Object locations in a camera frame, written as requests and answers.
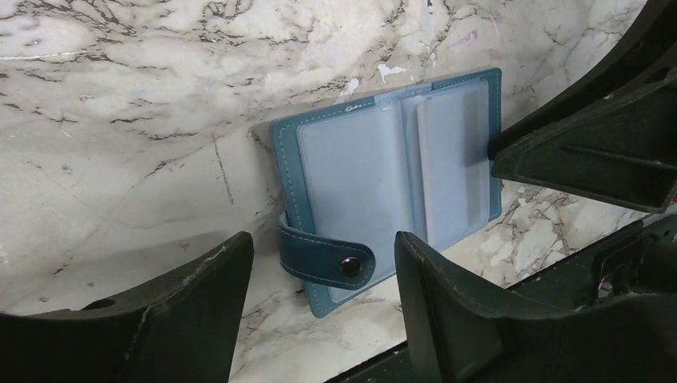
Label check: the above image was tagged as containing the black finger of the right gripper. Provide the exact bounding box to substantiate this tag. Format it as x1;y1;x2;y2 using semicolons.
492;69;676;213
489;0;676;159

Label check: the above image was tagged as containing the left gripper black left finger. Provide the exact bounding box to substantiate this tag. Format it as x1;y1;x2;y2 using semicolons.
1;231;255;382

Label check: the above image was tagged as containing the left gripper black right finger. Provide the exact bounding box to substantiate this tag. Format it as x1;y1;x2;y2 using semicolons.
394;231;676;382

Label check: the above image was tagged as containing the blue leather card holder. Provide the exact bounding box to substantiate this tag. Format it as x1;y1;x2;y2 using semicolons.
270;68;502;318

